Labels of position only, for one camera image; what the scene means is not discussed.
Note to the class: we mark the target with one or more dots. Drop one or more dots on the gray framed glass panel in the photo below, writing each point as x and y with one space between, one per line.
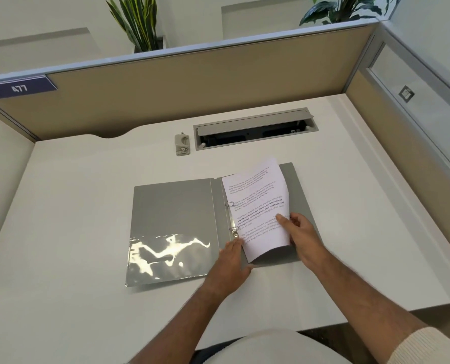
429 71

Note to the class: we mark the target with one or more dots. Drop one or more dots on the cream knit sweater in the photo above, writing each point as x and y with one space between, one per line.
278 348

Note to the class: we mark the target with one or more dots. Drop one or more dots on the grey ring binder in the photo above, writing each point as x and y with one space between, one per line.
171 208

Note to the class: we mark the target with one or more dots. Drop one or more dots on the dark blue trousers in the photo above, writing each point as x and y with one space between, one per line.
202 357

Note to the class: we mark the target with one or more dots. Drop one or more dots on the beige side partition panel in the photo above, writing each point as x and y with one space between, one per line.
399 155

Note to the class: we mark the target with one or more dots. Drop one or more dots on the person's left hand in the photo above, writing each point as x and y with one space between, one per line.
228 269

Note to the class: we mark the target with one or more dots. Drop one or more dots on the person's right hand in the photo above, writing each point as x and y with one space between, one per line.
304 238

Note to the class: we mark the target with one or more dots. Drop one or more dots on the person's right forearm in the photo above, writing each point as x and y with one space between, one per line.
365 310

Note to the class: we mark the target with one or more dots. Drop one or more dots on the white planter box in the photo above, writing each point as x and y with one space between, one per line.
163 41

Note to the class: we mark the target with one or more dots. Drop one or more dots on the gray hole punch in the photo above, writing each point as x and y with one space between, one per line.
181 145

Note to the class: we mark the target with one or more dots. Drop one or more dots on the wide beige partition panel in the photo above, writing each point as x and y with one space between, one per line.
209 87

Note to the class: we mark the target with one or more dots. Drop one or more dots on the person's left forearm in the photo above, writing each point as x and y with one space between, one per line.
179 326

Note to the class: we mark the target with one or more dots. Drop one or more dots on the small square wall plate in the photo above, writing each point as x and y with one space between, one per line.
406 93

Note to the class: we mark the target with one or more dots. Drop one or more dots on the dark green leafy plant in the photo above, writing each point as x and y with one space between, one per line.
342 9

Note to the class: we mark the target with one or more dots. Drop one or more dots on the white curved desk divider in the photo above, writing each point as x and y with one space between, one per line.
1 185

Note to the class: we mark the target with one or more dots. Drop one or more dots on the blue number sign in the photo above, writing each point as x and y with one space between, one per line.
18 88

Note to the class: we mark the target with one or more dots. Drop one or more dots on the green snake plant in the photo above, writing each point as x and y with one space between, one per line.
139 22

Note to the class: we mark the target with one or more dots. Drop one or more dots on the white printed paper sheet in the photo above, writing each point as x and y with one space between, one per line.
259 193

